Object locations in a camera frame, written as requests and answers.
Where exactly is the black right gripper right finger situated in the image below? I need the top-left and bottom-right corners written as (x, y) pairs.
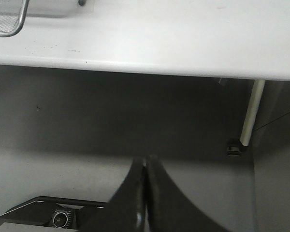
top-left (146, 155), bottom-right (228, 232)

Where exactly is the black table foot caster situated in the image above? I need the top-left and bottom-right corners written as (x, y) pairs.
top-left (226, 139), bottom-right (242, 157)

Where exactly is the silver wire rack frame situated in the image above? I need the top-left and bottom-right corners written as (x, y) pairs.
top-left (78, 0), bottom-right (87, 6)

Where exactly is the silver mesh tray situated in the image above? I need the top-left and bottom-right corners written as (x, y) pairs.
top-left (0, 0), bottom-right (29, 37)

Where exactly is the black robot base camera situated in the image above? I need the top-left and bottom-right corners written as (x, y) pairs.
top-left (0, 196), bottom-right (107, 232)

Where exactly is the white table leg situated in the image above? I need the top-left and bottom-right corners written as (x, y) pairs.
top-left (240, 79), bottom-right (266, 147)

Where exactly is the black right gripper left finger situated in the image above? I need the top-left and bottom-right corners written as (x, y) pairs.
top-left (79, 158), bottom-right (145, 232)

